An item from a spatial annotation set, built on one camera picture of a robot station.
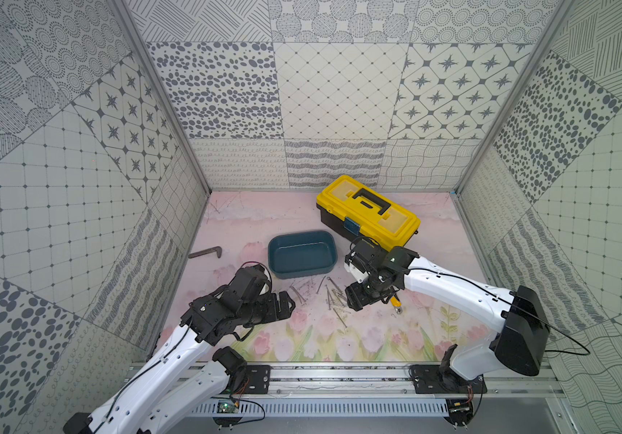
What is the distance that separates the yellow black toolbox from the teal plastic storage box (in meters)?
0.10

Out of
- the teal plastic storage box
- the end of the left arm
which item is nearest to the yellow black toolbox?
the teal plastic storage box

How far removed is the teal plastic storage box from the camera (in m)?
0.95

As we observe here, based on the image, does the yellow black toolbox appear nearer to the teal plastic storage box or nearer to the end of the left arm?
the teal plastic storage box

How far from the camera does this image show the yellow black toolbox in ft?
2.89
